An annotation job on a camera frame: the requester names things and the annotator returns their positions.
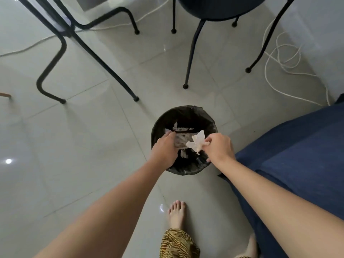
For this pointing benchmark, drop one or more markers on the wooden furniture leg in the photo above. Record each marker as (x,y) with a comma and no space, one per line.
(6,95)

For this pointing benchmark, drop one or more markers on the person's right foot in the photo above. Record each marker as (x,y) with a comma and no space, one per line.
(250,245)

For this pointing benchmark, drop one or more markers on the blue fabric sofa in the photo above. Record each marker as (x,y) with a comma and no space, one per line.
(295,158)

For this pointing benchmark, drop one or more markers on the black round trash bin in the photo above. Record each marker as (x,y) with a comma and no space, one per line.
(185,115)

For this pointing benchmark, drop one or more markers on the person's left forearm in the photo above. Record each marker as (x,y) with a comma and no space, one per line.
(107,212)

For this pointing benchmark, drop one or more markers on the long torn paper scrap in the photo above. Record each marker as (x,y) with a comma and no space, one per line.
(184,141)

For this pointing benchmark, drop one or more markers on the person's foot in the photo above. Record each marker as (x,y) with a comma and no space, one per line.
(176,214)
(250,245)

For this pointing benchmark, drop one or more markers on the person's right hand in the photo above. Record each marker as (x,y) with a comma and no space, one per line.
(221,150)

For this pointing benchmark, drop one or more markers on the person's striped yellow trousers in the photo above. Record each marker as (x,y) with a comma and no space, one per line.
(177,244)

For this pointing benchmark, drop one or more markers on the person's left hand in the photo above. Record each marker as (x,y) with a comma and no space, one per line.
(164,153)

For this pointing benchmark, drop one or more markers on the person's right forearm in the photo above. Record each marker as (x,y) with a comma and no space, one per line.
(282,206)

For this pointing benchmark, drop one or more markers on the torn white paper scrap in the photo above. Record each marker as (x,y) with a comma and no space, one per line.
(182,129)

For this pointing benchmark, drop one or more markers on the person's left foot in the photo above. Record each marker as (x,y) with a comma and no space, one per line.
(176,214)

